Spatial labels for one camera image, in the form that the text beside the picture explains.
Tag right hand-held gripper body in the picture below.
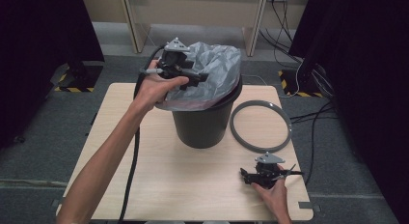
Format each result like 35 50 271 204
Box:
255 152 305 189

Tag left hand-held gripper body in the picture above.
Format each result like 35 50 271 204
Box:
140 37 194 78

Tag grey plastic trash bag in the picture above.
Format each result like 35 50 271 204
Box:
155 41 242 112

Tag dark grey trash bin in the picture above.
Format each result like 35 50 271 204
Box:
172 74 244 150

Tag grey bin rim ring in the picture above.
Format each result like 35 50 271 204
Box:
229 99 293 154

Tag person's right hand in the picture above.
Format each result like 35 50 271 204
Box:
251 165 290 214

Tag person's left hand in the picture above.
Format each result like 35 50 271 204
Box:
132 59 190 113

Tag beige desk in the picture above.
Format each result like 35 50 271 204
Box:
80 0 312 57

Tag striped stand base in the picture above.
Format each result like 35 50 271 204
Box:
49 62 104 94
278 69 324 98

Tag black curtain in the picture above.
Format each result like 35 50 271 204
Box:
0 0 105 149
288 0 409 224

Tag black floor cables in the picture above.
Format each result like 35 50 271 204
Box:
285 100 340 186

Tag grey table bracket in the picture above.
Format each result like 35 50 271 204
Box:
297 201 322 213
51 196 76 208

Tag white cable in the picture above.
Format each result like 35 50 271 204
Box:
279 60 305 99

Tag black cables from socket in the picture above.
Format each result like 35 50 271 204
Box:
259 0 304 70

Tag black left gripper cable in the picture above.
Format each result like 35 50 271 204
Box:
118 44 167 224

